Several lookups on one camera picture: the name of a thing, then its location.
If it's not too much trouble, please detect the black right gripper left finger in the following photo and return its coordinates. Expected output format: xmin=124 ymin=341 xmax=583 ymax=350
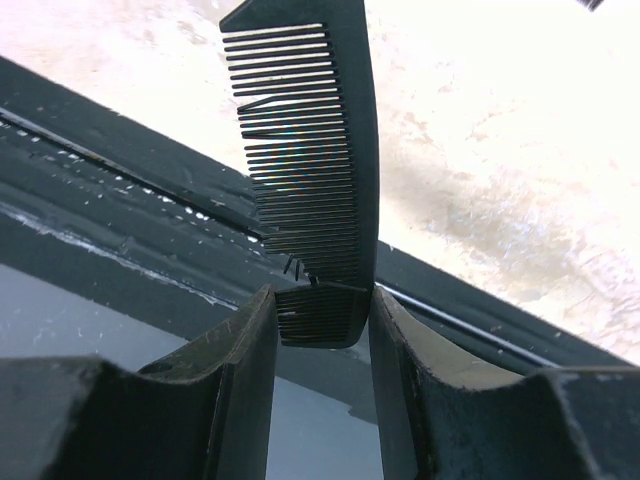
xmin=1 ymin=286 xmax=278 ymax=479

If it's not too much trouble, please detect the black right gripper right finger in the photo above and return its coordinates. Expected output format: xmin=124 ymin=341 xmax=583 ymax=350
xmin=369 ymin=288 xmax=639 ymax=479

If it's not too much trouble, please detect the black flat comb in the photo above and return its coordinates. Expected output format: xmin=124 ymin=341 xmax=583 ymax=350
xmin=219 ymin=1 xmax=380 ymax=349

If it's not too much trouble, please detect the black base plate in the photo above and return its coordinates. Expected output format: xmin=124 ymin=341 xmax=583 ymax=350
xmin=1 ymin=60 xmax=621 ymax=373

